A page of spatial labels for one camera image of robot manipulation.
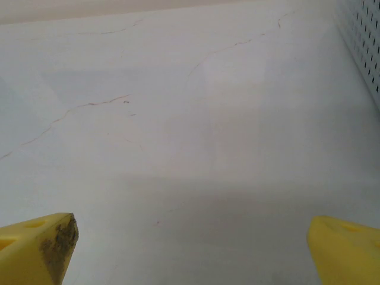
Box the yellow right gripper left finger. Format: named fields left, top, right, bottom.
left=0, top=212, right=80, bottom=285

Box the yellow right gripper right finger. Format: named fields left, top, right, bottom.
left=306, top=216, right=380, bottom=285

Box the white plastic mesh basket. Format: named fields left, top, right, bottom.
left=334, top=0, right=380, bottom=115

